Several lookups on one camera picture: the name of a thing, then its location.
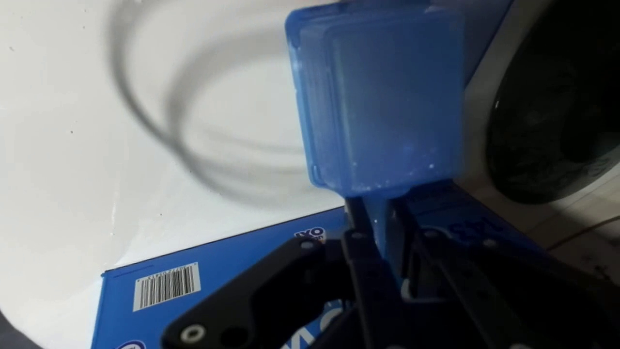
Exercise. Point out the white laundry machine with door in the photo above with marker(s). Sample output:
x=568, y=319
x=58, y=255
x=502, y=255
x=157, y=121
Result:
x=64, y=195

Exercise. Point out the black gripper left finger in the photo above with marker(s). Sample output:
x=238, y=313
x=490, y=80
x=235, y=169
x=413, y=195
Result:
x=271, y=284

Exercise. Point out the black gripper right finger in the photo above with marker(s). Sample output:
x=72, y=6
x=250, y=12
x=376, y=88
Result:
x=548, y=303

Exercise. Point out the blue cardboard detergent box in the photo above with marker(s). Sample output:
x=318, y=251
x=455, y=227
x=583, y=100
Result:
x=213, y=272

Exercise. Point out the light blue plastic scoop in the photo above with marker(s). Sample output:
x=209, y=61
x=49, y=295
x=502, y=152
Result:
x=380, y=98

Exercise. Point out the dark green round lid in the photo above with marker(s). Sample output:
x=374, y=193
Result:
x=562, y=103

